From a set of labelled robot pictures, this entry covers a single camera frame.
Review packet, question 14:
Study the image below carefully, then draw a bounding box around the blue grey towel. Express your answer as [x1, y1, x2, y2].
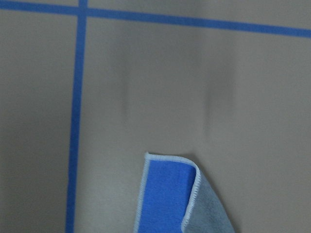
[133, 153, 235, 233]

